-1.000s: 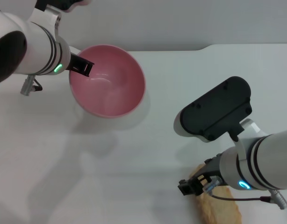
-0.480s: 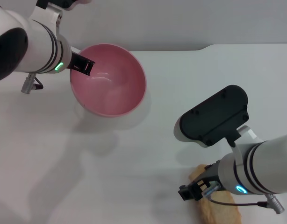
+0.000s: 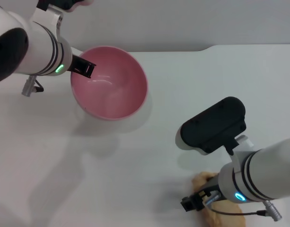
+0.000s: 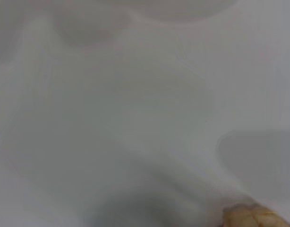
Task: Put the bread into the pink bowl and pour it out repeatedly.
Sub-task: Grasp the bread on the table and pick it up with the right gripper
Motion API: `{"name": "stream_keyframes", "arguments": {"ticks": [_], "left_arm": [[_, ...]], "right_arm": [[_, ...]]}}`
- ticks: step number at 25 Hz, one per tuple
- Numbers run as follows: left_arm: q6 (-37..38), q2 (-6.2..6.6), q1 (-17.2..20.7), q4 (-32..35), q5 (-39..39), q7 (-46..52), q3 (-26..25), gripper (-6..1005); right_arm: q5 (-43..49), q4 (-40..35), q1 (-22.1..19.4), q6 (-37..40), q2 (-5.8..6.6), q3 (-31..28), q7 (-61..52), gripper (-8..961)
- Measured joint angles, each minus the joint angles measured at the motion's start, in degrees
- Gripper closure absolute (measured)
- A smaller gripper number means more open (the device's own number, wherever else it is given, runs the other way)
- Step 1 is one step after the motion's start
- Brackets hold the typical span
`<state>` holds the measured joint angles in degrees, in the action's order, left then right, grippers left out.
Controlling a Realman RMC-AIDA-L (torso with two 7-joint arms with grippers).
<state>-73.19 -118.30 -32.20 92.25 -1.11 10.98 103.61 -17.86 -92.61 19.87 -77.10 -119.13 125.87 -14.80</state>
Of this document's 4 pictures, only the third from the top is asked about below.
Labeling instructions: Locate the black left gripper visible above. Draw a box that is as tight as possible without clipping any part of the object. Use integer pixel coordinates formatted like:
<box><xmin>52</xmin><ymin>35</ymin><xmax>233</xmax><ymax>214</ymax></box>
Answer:
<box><xmin>67</xmin><ymin>54</ymin><xmax>97</xmax><ymax>79</ymax></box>

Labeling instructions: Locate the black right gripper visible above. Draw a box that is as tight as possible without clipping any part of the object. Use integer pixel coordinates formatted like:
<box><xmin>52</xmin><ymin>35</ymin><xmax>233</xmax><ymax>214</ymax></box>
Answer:
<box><xmin>180</xmin><ymin>182</ymin><xmax>221</xmax><ymax>212</ymax></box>

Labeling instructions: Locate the orange striped bread roll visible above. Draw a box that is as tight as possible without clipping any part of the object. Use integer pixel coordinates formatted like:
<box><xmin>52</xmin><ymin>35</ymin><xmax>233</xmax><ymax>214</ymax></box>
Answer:
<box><xmin>190</xmin><ymin>172</ymin><xmax>246</xmax><ymax>227</ymax></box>

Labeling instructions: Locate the pink plastic bowl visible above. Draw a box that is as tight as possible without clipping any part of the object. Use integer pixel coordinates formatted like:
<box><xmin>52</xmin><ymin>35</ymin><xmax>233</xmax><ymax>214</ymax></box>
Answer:
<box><xmin>69</xmin><ymin>45</ymin><xmax>149</xmax><ymax>122</ymax></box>

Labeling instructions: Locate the right wrist camera housing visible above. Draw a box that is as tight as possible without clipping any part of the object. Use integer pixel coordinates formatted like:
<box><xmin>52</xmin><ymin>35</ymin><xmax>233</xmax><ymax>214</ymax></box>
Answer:
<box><xmin>175</xmin><ymin>96</ymin><xmax>254</xmax><ymax>171</ymax></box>

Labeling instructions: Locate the right wrist cable with plug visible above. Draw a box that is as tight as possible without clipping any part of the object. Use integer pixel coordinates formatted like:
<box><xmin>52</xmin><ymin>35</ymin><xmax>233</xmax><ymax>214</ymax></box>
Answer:
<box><xmin>205</xmin><ymin>191</ymin><xmax>283</xmax><ymax>222</ymax></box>

